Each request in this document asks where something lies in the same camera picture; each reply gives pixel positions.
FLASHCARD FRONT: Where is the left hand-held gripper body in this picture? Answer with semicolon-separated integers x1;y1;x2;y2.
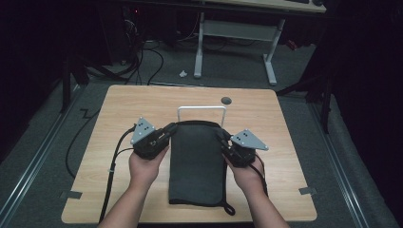
129;116;171;161

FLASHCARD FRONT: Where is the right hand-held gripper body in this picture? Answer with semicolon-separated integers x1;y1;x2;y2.
221;128;270;168

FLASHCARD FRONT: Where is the white towel rack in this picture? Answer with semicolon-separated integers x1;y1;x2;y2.
176;105;228;128

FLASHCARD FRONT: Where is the dark grey cloth bag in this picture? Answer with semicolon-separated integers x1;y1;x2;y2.
168;120;236;217

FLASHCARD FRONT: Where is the person's left hand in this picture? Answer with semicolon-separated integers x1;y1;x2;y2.
128;144;171;192

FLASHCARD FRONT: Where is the person's right hand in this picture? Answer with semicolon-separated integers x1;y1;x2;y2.
224;154;266;195

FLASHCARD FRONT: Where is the grey tape strip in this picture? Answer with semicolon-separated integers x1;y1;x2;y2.
59;190;84;200
297;186;317;196

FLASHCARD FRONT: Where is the black metal stand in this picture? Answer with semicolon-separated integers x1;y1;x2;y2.
275;70;335;135
59;51;93;114

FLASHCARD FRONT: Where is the white-legged wooden desk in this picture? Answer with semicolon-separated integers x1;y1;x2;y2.
193;0;328;86

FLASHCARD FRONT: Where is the right hand-held gripper black cable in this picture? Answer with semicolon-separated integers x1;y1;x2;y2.
249;153;269;198

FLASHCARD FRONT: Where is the hand-held gripper black cable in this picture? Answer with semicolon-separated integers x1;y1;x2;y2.
98;124;138;224
249;153;269;198

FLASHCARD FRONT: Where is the left hand-held gripper black cable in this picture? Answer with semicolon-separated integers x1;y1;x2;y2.
98;124;138;224

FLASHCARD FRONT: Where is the bundle of black cables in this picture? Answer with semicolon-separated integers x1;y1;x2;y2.
121;9;165;86

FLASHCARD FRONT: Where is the thin black floor cable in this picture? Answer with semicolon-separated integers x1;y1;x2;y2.
65;108;102;179

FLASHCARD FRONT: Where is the metal floor rail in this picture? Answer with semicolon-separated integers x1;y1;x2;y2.
0;85;84;224
308;102;371;228

